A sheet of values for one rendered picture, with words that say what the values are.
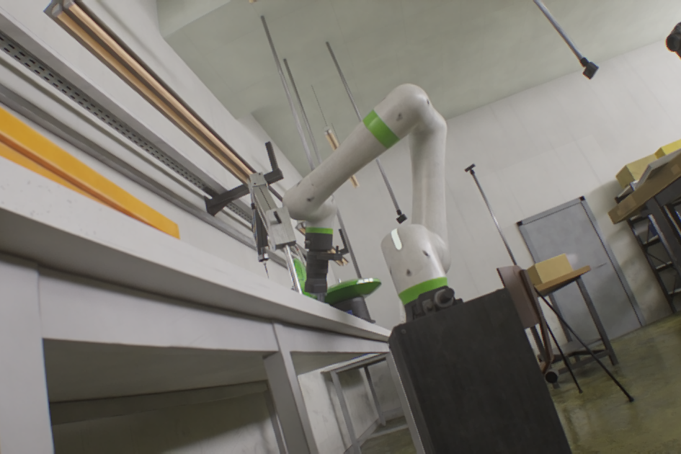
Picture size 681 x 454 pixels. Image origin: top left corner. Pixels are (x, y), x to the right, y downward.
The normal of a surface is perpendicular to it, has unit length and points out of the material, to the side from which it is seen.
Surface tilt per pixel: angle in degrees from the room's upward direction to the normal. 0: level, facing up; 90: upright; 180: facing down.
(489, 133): 90
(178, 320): 90
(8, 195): 90
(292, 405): 90
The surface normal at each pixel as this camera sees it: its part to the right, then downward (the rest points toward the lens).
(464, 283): -0.27, -0.26
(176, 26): 0.01, 0.44
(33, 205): 0.92, -0.36
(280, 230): 0.15, -0.39
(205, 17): 0.29, 0.90
